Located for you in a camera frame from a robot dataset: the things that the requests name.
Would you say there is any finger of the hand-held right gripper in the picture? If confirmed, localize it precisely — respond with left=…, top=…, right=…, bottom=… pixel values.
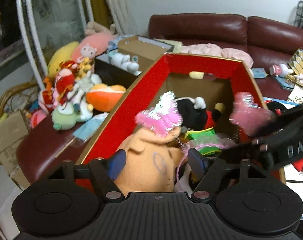
left=218, top=141, right=274, bottom=170
left=249, top=102, right=303, bottom=138

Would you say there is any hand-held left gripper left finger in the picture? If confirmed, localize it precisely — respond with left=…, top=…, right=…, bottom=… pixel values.
left=56, top=149, right=127, bottom=203

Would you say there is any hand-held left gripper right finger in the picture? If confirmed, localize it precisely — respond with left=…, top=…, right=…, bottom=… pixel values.
left=188, top=148, right=262, bottom=202

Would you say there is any orange plush doll pink bow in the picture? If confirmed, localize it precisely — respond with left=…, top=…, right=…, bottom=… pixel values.
left=114, top=91, right=192, bottom=198

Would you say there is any pink plush toy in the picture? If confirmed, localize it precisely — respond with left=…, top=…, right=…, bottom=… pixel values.
left=229, top=92, right=274, bottom=137

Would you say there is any red cardboard box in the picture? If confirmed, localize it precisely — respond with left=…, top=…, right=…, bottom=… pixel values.
left=76, top=52, right=287, bottom=185

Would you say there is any black mouse plush red bow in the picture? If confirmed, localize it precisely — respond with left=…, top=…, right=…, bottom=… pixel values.
left=264, top=100, right=292, bottom=115

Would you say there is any green plush toy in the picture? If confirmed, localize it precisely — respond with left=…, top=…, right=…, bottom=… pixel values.
left=187, top=127, right=222, bottom=155

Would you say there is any white picture book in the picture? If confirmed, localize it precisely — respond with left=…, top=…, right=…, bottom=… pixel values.
left=284, top=165, right=303, bottom=183

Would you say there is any white card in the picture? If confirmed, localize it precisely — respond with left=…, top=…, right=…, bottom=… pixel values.
left=288, top=89, right=303, bottom=104

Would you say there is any light blue cloth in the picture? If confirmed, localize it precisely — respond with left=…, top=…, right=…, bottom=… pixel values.
left=73, top=112, right=109, bottom=140

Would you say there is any black and white mouse plush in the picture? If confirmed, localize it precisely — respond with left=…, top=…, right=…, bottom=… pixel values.
left=175, top=96, right=226, bottom=132

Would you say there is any white and pink rabbit plush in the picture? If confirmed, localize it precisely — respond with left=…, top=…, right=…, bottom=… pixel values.
left=269, top=64, right=294, bottom=77

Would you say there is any light blue book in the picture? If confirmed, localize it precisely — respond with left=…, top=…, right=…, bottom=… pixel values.
left=252, top=67, right=268, bottom=79

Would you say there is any gold patterned box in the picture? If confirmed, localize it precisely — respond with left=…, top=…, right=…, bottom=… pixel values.
left=288, top=47, right=303, bottom=75

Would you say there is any orange and white plush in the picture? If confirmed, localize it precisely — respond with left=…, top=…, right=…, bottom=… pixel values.
left=86, top=84, right=127, bottom=112

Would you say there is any pale green frog plush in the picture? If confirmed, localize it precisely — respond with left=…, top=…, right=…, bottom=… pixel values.
left=51, top=102, right=78, bottom=130

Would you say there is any white plush toy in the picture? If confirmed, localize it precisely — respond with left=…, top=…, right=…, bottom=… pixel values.
left=71, top=74, right=102, bottom=120

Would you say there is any pink ball plush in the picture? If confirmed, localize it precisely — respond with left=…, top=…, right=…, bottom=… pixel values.
left=30, top=109, right=48, bottom=128

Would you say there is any red dressed doll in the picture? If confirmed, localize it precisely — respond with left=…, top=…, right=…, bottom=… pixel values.
left=54, top=60, right=78, bottom=105

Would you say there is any pink fleece garment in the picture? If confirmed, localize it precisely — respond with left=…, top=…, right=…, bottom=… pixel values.
left=180, top=42, right=253, bottom=67

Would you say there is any white bear plush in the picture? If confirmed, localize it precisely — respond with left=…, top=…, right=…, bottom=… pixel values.
left=110, top=52, right=140, bottom=75

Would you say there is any brown cardboard box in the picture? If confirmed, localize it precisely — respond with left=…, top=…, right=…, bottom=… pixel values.
left=0, top=110, right=32, bottom=190

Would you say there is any dark box with cardboard lid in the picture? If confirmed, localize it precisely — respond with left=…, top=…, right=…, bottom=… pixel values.
left=94, top=35, right=174, bottom=88

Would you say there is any yellow plush pillow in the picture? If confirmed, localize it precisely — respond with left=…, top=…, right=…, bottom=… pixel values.
left=47, top=41, right=80, bottom=79

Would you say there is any pale yellow cloth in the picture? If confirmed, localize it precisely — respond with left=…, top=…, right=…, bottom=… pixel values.
left=153, top=39, right=183, bottom=53

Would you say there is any pink round plush pillow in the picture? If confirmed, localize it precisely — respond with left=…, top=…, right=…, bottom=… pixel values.
left=71, top=34, right=115, bottom=63

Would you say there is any dark red leather sofa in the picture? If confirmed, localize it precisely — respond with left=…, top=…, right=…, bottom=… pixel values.
left=16, top=14, right=303, bottom=183

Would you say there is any wicker chair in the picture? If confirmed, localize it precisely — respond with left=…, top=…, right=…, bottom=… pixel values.
left=0, top=81, right=39, bottom=120

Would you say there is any beige long-eared plush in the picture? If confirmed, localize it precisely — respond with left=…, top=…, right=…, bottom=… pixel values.
left=85, top=21, right=117, bottom=37

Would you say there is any cream curtain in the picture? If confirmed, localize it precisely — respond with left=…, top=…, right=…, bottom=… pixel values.
left=100, top=0, right=132, bottom=35

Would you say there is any glass sliding door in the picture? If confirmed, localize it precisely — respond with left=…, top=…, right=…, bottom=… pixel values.
left=0, top=0, right=102, bottom=85

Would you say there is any black wire rack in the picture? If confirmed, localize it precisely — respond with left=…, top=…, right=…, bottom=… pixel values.
left=294, top=0, right=303, bottom=33

